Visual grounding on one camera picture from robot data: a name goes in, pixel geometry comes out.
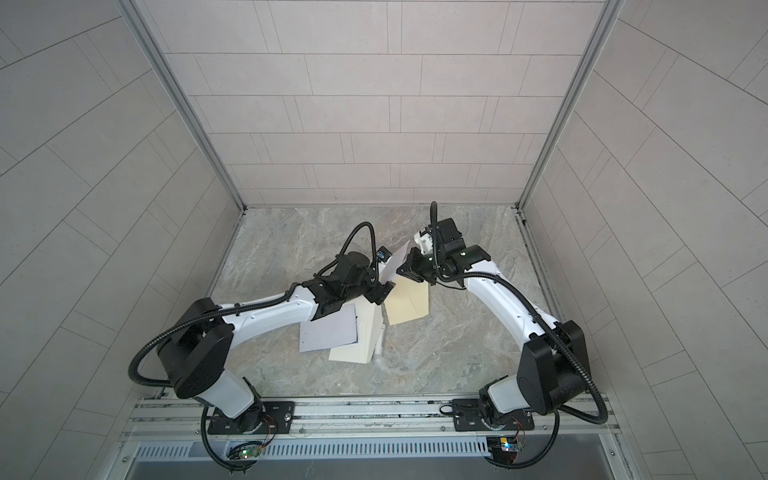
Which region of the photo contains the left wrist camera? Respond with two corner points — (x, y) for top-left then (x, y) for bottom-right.
(376, 246), (392, 264)

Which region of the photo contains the left circuit board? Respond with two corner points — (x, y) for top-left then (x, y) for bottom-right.
(227, 441), (264, 461)

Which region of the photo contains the right circuit board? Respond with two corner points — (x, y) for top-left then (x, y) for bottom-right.
(486, 436), (521, 464)

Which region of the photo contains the cream white envelope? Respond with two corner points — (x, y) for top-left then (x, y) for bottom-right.
(328, 297), (384, 364)

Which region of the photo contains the white letter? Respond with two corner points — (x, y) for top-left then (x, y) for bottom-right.
(379, 240), (411, 284)

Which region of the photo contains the white paper sheet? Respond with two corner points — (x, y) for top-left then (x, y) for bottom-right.
(299, 304), (358, 353)

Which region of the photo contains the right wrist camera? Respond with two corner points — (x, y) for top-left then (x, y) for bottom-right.
(413, 230), (434, 256)

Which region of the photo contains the yellow manila envelope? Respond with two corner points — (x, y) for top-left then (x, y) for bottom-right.
(384, 275), (430, 325)

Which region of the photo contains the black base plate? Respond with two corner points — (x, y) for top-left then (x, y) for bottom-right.
(207, 401), (296, 435)
(439, 398), (535, 432)

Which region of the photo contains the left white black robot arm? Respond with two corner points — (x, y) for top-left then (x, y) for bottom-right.
(157, 248), (396, 433)

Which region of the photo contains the circuit board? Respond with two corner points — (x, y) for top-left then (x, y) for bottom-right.
(486, 436), (521, 464)
(227, 441), (264, 461)

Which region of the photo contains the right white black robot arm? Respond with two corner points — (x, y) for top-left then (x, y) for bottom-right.
(397, 218), (594, 424)

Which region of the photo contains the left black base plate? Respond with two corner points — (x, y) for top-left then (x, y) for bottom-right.
(207, 401), (296, 435)

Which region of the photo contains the right black cable conduit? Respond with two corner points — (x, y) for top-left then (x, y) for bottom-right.
(428, 200), (609, 426)

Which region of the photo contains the aluminium mounting rail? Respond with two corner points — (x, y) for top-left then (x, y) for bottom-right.
(122, 392), (619, 442)

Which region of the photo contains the white ventilation grille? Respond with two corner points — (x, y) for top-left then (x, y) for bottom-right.
(135, 436), (490, 462)

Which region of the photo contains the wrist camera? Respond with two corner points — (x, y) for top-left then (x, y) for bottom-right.
(376, 246), (392, 264)
(413, 230), (434, 256)

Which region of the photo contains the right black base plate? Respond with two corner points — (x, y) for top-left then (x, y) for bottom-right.
(439, 398), (535, 432)

